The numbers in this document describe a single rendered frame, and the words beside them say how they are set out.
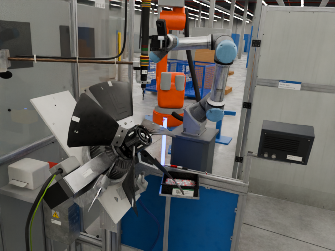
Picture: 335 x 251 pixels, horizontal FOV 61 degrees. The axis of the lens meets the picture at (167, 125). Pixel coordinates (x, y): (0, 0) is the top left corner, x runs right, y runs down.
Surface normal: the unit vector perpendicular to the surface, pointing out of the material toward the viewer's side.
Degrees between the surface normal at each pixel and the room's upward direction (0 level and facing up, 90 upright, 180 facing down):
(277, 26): 90
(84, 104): 71
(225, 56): 100
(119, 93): 40
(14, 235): 90
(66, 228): 90
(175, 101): 90
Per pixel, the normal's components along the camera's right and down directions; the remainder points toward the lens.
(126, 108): 0.16, -0.49
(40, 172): 0.94, 0.15
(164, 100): 0.06, 0.31
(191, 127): -0.40, 0.25
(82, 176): 0.76, -0.49
